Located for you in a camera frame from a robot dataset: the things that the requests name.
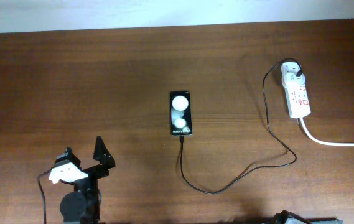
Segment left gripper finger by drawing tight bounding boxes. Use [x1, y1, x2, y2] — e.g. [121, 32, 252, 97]
[57, 147, 72, 161]
[93, 136, 115, 167]

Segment black charging cable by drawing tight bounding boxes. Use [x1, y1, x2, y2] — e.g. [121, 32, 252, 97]
[179, 58, 304, 195]

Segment black smartphone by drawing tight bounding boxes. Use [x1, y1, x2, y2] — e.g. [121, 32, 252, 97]
[169, 90, 193, 136]

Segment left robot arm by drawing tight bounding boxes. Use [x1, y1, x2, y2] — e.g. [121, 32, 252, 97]
[49, 136, 115, 224]

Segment white USB charger plug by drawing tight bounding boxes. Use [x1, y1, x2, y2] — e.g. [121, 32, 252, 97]
[281, 62, 305, 88]

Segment white power strip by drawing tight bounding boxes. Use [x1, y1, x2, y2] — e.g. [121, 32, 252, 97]
[281, 61, 312, 119]

